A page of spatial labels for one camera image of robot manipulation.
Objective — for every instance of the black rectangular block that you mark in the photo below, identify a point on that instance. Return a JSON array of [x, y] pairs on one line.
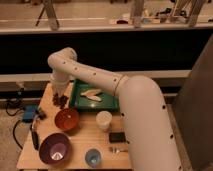
[[117, 137]]

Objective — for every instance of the small blue cup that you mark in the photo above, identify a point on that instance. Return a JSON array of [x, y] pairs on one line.
[[93, 157]]

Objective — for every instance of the black handled tool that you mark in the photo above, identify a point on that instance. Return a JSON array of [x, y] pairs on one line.
[[34, 135]]

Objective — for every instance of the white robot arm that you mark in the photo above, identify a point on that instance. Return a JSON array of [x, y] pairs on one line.
[[147, 126]]

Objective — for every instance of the black clamp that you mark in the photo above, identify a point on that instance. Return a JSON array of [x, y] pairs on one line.
[[41, 113]]

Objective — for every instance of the green tray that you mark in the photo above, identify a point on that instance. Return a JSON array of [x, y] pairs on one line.
[[86, 98]]

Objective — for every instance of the white cup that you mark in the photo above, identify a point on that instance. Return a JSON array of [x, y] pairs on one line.
[[103, 120]]

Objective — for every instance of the dark grape bunch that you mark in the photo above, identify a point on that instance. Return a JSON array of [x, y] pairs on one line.
[[60, 101]]

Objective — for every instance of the blue box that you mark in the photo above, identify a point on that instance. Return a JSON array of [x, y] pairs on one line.
[[29, 112]]

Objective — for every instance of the purple bowl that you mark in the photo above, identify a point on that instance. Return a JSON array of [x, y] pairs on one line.
[[54, 149]]

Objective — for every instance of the red bowl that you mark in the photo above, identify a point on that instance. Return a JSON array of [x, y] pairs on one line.
[[67, 119]]

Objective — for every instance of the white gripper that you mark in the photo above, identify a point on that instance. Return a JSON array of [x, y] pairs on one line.
[[58, 87]]

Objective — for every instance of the beige wooden spoon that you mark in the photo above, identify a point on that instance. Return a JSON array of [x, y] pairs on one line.
[[92, 94]]

